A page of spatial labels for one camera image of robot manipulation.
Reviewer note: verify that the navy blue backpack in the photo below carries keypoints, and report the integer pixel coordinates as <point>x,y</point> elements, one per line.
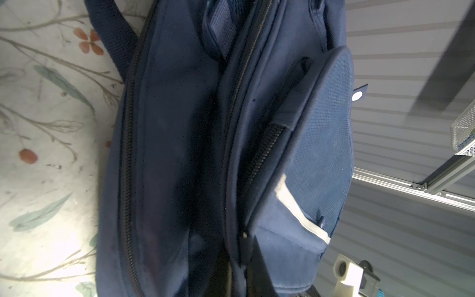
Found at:
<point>234,127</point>

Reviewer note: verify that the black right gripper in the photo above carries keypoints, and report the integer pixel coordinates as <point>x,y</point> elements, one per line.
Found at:
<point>355,279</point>

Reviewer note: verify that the white wire mesh basket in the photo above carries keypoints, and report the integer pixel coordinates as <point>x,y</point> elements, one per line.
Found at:
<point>463,132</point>

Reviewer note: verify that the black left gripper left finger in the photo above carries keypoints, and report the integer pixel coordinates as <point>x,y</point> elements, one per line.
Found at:
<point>221,280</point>

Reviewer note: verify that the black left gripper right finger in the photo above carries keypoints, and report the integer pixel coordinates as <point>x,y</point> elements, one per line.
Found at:
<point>259,283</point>

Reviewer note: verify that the floral table mat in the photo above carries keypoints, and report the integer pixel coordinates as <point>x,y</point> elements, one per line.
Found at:
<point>60,93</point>

